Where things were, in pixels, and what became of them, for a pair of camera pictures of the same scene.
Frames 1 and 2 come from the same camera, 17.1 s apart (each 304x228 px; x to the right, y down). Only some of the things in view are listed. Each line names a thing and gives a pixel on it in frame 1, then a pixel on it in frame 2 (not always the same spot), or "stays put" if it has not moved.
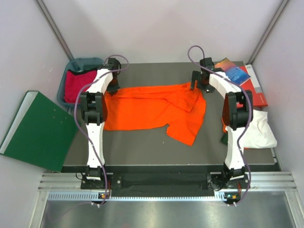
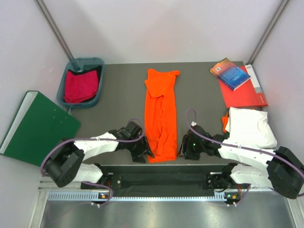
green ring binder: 41,133 stays put
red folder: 258,99 stays put
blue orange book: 234,72 stays put
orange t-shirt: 180,106 → 161,111
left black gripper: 113,90 → 144,149
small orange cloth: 223,125 stays put
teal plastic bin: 78,64 stays put
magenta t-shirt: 74,82 stays put
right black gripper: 196,75 → 185,149
